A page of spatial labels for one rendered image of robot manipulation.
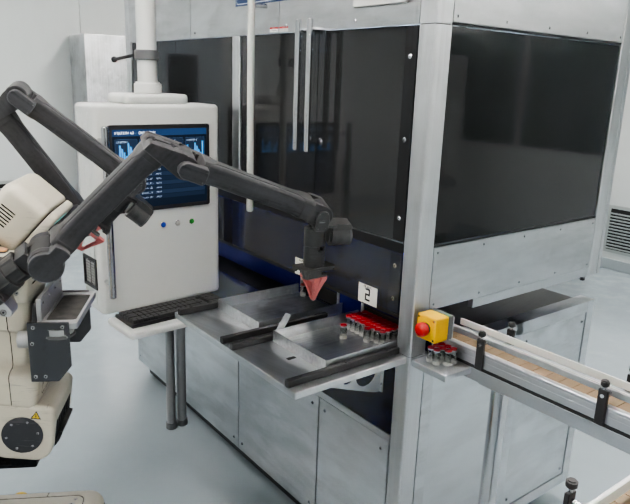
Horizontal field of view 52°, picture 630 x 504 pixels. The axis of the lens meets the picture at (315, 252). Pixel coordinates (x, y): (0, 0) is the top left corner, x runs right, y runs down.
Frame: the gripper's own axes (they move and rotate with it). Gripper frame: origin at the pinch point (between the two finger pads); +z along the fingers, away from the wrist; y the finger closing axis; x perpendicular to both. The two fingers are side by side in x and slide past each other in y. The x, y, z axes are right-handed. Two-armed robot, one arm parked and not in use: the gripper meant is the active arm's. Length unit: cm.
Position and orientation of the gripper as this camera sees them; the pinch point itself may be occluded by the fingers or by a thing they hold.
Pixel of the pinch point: (312, 297)
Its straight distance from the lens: 175.2
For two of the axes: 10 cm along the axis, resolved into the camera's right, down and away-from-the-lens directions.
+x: -6.1, -2.3, 7.6
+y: 7.9, -1.4, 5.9
